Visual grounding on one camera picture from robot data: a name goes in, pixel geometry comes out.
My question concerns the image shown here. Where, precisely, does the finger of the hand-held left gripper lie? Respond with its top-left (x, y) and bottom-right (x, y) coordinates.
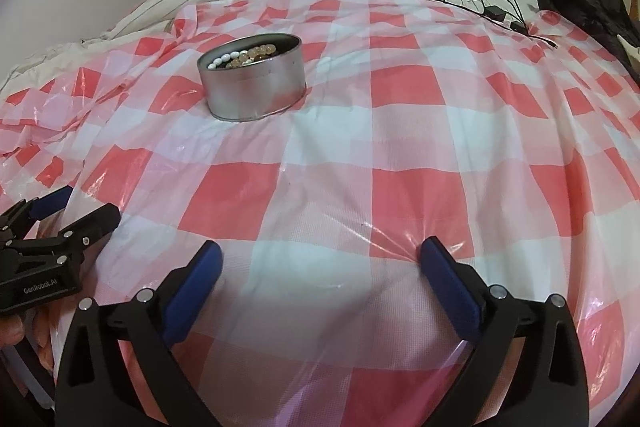
top-left (0, 185), bottom-right (75, 241)
top-left (5, 202), bottom-right (121, 256)

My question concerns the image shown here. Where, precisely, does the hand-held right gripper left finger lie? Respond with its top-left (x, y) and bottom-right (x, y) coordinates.
top-left (54, 239), bottom-right (224, 427)

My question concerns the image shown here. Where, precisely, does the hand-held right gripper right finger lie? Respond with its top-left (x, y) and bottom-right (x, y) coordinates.
top-left (419, 236), bottom-right (590, 427)

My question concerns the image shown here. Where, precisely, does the round metal tin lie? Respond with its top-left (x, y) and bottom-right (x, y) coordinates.
top-left (197, 33), bottom-right (307, 122)

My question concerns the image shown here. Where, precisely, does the white bead bracelet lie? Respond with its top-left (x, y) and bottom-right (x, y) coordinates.
top-left (207, 51), bottom-right (242, 70)

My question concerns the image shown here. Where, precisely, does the amber bead bracelet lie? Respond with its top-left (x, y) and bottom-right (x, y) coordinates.
top-left (225, 43), bottom-right (279, 70)

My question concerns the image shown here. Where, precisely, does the person's left hand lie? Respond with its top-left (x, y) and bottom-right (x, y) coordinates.
top-left (0, 313), bottom-right (26, 351)

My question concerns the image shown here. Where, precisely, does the red checkered plastic sheet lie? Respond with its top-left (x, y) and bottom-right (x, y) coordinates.
top-left (0, 0), bottom-right (640, 427)

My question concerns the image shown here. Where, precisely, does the black jacket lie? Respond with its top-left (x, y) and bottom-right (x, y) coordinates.
top-left (534, 0), bottom-right (640, 74)

